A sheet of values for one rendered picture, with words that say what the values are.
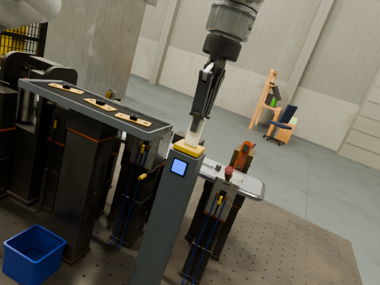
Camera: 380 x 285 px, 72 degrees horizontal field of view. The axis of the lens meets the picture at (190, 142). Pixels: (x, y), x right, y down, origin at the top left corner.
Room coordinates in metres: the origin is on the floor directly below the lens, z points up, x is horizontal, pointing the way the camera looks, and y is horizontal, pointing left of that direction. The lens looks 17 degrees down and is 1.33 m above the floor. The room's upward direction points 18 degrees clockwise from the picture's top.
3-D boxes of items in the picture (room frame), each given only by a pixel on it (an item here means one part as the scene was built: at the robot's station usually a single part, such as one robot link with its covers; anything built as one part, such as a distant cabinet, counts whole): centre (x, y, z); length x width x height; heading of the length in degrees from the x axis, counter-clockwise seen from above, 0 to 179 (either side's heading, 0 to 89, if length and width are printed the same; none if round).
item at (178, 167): (0.53, 0.01, 1.11); 0.03 x 0.01 x 0.03; 76
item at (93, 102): (0.63, 0.24, 1.17); 0.08 x 0.04 x 0.01; 69
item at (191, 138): (0.57, 0.00, 1.19); 0.03 x 0.01 x 0.07; 76
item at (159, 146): (0.76, 0.11, 0.90); 0.13 x 0.08 x 0.41; 166
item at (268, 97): (8.13, -2.25, 0.89); 1.38 x 1.27 x 1.78; 160
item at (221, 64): (0.57, 0.00, 1.35); 0.08 x 0.07 x 0.09; 166
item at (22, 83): (0.63, 0.25, 1.16); 0.37 x 0.14 x 0.02; 76
